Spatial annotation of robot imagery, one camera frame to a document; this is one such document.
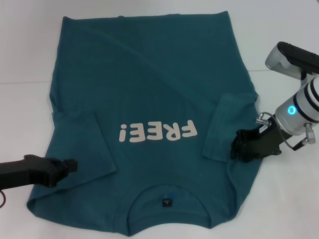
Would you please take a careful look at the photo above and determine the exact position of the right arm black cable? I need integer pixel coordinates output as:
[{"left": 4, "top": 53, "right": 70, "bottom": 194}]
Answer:
[{"left": 255, "top": 112, "right": 317, "bottom": 151}]

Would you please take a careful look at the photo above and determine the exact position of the teal blue printed t-shirt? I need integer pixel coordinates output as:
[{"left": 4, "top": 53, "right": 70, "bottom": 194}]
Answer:
[{"left": 26, "top": 10, "right": 263, "bottom": 230}]

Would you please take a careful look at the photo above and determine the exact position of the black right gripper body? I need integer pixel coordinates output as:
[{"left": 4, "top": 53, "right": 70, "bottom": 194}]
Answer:
[{"left": 248, "top": 116, "right": 288, "bottom": 159}]

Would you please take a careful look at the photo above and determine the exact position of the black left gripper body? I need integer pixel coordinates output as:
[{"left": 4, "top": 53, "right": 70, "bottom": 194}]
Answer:
[{"left": 0, "top": 154, "right": 62, "bottom": 192}]

